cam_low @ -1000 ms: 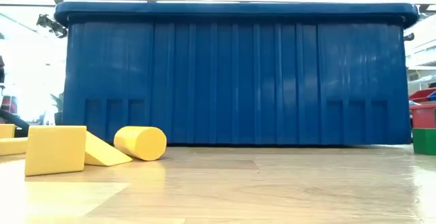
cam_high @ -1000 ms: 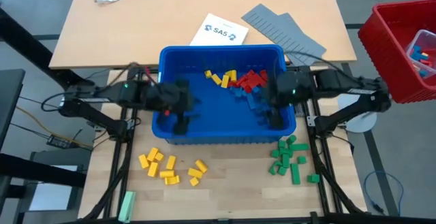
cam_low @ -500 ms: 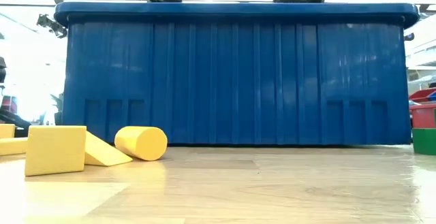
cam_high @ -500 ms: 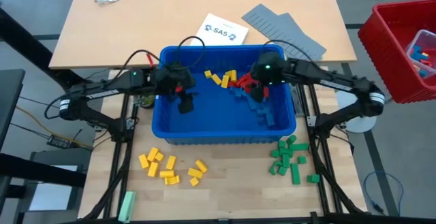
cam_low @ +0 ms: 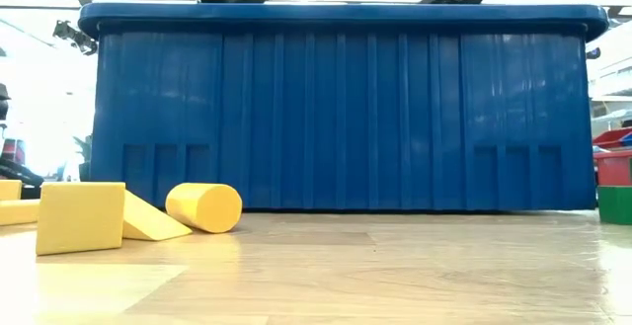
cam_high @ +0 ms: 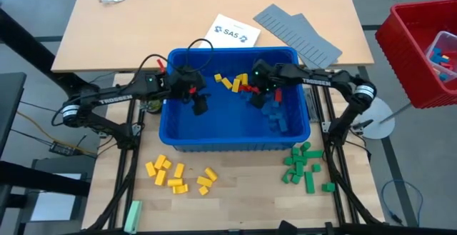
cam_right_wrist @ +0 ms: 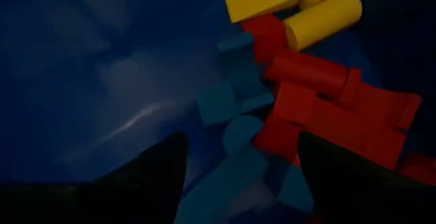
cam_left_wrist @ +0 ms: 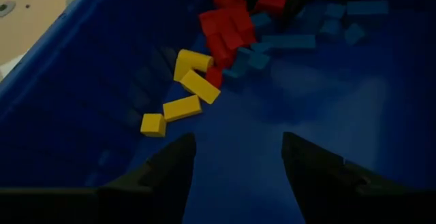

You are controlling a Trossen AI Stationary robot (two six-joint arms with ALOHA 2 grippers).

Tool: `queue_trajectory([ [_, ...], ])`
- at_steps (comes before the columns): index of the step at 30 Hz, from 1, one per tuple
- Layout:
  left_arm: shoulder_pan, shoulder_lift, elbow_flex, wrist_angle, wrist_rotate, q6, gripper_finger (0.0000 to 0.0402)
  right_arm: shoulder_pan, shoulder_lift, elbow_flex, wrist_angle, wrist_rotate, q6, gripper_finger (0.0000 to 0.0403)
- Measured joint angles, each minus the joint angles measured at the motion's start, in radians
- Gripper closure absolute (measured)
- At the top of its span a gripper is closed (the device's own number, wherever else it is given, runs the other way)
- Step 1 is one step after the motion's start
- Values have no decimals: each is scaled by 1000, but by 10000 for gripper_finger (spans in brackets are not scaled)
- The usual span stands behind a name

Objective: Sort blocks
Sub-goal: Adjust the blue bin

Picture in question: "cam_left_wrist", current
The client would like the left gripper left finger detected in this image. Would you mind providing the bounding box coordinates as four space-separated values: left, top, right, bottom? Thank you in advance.
0 133 198 224

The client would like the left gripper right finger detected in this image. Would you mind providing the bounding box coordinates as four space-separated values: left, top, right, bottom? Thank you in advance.
281 131 436 224

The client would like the blue plastic bin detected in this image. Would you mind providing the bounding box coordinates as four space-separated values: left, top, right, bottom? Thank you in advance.
0 0 436 224

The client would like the yellow cube block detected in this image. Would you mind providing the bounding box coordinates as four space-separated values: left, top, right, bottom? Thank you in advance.
140 113 167 138

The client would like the yellow rectangular block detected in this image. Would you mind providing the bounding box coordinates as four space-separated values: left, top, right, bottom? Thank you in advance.
162 94 202 123
179 69 221 105

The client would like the red cube block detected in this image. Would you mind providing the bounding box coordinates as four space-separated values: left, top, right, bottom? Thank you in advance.
204 66 224 89

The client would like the yellow cylinder block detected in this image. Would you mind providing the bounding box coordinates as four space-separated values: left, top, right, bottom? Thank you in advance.
173 48 215 82

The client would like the light wood desk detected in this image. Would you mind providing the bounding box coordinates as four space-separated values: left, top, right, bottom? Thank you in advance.
0 0 93 82

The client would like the grey desk grommet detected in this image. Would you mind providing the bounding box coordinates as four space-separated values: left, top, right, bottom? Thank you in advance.
0 1 17 17

